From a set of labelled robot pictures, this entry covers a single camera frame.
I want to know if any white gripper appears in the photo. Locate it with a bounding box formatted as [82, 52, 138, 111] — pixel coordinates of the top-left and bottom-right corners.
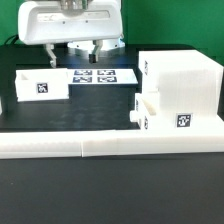
[18, 0, 121, 68]

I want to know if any white drawer with tag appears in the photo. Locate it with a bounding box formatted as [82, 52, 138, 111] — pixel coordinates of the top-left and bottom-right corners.
[129, 93, 158, 131]

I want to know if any white drawer cabinet box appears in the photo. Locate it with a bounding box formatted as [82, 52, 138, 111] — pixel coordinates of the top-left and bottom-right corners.
[138, 50, 223, 127]

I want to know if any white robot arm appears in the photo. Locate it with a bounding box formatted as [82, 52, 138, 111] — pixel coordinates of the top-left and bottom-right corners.
[18, 0, 123, 68]

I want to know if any white drawer at back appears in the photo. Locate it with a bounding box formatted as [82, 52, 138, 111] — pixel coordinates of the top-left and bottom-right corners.
[15, 69, 69, 102]

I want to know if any white tag sheet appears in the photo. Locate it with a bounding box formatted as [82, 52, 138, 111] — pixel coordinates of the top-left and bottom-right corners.
[67, 69, 138, 85]

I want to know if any white L-shaped fence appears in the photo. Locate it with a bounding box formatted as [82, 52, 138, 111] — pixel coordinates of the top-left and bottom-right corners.
[0, 129, 224, 159]

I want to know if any black cable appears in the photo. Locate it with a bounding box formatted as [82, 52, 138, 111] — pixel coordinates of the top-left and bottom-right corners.
[3, 33, 21, 46]

